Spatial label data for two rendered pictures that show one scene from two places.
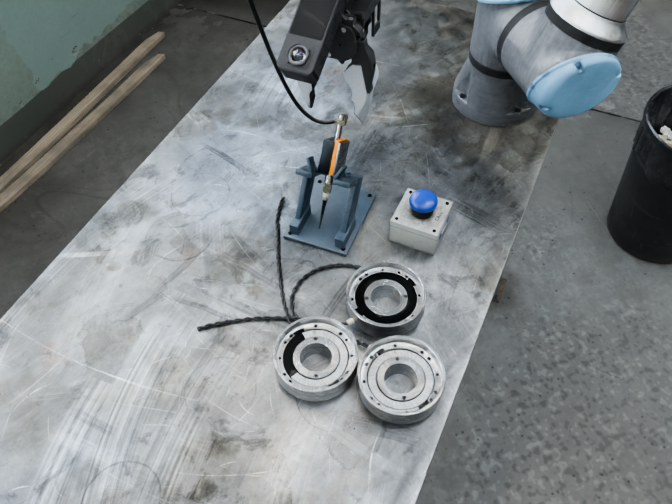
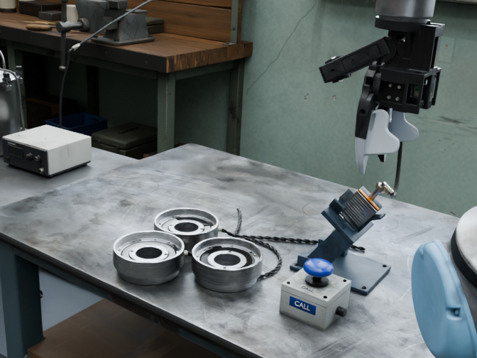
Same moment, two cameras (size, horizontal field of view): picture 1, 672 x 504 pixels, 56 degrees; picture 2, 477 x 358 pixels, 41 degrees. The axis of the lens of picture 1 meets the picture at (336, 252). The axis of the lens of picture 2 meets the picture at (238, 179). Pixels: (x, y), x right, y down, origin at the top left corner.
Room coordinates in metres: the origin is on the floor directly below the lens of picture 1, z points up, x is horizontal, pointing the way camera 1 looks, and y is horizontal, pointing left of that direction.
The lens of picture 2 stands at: (0.59, -0.89, 1.27)
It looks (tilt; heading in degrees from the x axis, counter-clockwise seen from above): 21 degrees down; 98
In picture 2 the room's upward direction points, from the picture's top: 3 degrees clockwise
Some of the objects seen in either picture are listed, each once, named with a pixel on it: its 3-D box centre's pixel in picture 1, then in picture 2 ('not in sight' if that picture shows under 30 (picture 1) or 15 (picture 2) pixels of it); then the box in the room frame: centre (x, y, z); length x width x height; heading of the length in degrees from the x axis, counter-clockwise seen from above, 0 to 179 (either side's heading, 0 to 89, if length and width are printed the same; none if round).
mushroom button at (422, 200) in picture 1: (422, 208); (316, 278); (0.60, -0.13, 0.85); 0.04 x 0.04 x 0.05
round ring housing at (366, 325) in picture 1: (385, 300); (226, 264); (0.46, -0.06, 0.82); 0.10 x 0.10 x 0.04
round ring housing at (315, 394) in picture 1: (316, 360); (186, 231); (0.38, 0.03, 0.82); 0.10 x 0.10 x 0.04
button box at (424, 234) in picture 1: (422, 217); (319, 296); (0.60, -0.13, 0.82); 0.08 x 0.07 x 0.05; 153
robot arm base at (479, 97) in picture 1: (500, 75); not in sight; (0.89, -0.29, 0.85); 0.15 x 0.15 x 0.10
